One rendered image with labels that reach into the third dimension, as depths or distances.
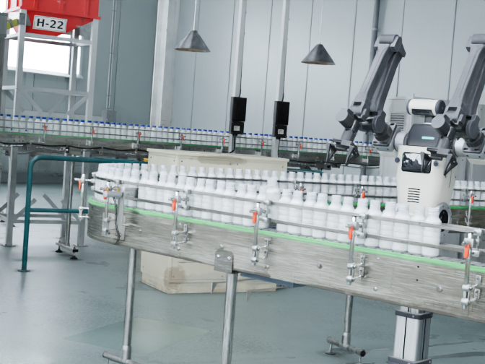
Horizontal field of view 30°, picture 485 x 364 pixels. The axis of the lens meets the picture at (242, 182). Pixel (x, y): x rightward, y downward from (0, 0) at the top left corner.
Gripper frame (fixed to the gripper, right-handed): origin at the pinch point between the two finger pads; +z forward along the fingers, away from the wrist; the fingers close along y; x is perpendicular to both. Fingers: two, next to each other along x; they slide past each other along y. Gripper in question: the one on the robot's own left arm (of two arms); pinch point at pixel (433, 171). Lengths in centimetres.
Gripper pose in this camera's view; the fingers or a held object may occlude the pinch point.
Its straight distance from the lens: 365.2
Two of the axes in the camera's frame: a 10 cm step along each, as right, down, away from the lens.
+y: 7.6, 1.4, -6.4
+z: -3.9, 8.8, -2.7
